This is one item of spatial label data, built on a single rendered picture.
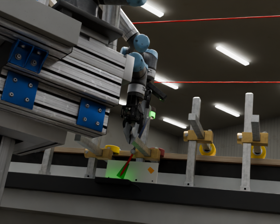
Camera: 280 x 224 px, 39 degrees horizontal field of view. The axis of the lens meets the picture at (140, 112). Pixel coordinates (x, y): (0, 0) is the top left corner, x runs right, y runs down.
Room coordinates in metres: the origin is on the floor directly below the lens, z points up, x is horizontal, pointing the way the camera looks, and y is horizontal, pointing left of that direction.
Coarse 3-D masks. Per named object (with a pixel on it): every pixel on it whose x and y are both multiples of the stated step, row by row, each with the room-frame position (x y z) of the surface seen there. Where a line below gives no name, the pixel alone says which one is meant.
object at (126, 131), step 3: (126, 123) 1.61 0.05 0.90; (126, 126) 1.61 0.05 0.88; (129, 126) 1.63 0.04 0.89; (126, 129) 1.61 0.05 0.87; (129, 129) 1.63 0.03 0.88; (126, 132) 1.61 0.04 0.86; (129, 132) 1.62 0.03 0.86; (126, 135) 1.61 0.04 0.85; (129, 135) 1.62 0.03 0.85; (126, 138) 1.63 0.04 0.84; (129, 138) 1.62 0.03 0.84; (129, 141) 1.62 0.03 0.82
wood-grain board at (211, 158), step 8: (56, 152) 2.29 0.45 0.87; (64, 152) 2.26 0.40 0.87; (72, 152) 2.23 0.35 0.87; (80, 152) 2.21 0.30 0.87; (120, 152) 2.13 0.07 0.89; (128, 152) 2.12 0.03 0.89; (184, 160) 2.05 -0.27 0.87; (200, 160) 2.00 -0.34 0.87; (208, 160) 1.98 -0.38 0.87; (216, 160) 1.96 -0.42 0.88; (224, 160) 1.95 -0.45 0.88; (232, 160) 1.94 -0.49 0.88; (240, 160) 1.92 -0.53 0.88; (256, 160) 1.90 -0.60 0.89; (264, 160) 1.89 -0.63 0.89; (272, 160) 1.88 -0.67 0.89
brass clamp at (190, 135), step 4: (184, 132) 1.83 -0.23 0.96; (188, 132) 1.82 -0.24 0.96; (192, 132) 1.81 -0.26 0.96; (204, 132) 1.79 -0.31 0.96; (208, 132) 1.79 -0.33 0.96; (212, 132) 1.80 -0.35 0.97; (184, 136) 1.82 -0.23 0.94; (188, 136) 1.82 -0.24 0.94; (192, 136) 1.81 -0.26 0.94; (196, 136) 1.80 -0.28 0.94; (204, 136) 1.79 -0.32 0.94; (208, 136) 1.78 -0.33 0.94; (212, 136) 1.81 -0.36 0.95; (184, 140) 1.84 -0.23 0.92; (188, 140) 1.83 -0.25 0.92; (196, 140) 1.81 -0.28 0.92; (200, 140) 1.80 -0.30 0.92; (204, 140) 1.79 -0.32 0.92; (208, 140) 1.78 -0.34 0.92; (212, 140) 1.82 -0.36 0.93
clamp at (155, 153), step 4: (132, 148) 1.92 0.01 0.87; (152, 148) 1.87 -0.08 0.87; (156, 148) 1.87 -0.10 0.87; (136, 152) 1.90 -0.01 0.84; (140, 152) 1.89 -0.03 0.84; (152, 152) 1.87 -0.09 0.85; (156, 152) 1.86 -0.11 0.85; (132, 156) 1.91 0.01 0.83; (136, 156) 1.90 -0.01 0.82; (140, 156) 1.89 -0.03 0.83; (144, 156) 1.88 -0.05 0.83; (148, 156) 1.88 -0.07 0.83; (152, 156) 1.87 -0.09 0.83; (156, 156) 1.86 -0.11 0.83; (152, 160) 1.92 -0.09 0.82; (156, 160) 1.90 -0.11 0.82
